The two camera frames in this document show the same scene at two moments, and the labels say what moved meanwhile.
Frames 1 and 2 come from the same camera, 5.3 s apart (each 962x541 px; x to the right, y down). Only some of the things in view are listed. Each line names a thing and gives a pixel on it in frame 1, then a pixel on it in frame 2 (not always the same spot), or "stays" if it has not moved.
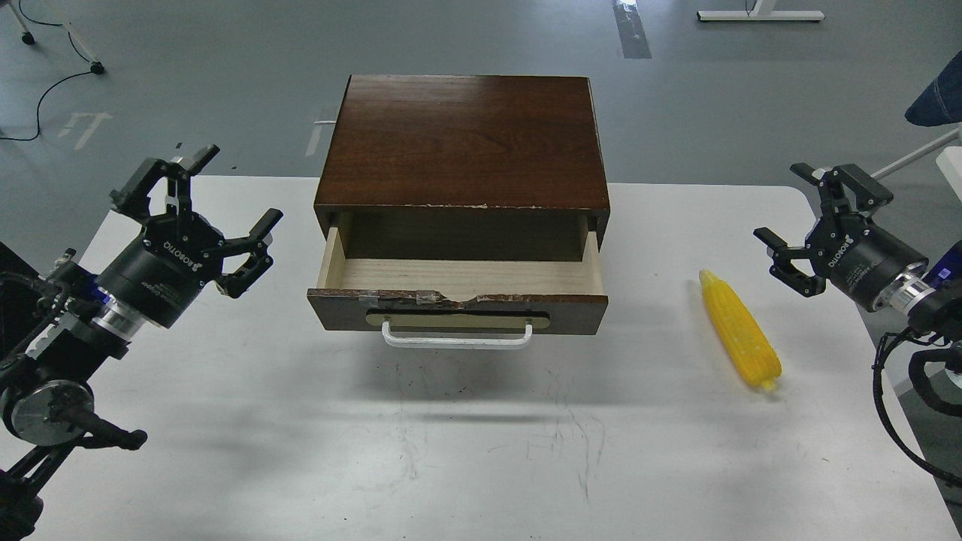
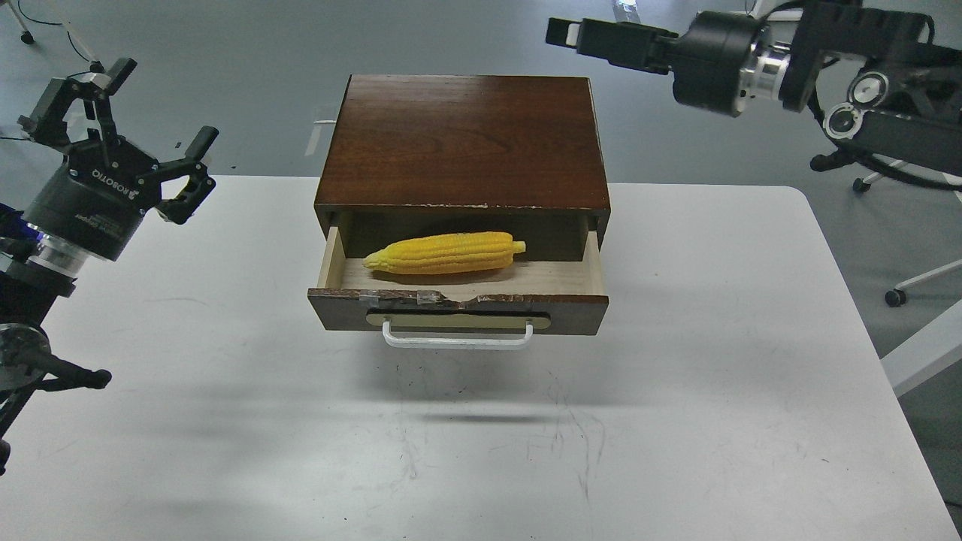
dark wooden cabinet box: (460, 167) stays
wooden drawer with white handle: (458, 303) stays
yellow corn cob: (742, 332) → (443, 252)
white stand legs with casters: (28, 38) stays
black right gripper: (859, 258) → (709, 69)
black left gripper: (174, 255) → (95, 197)
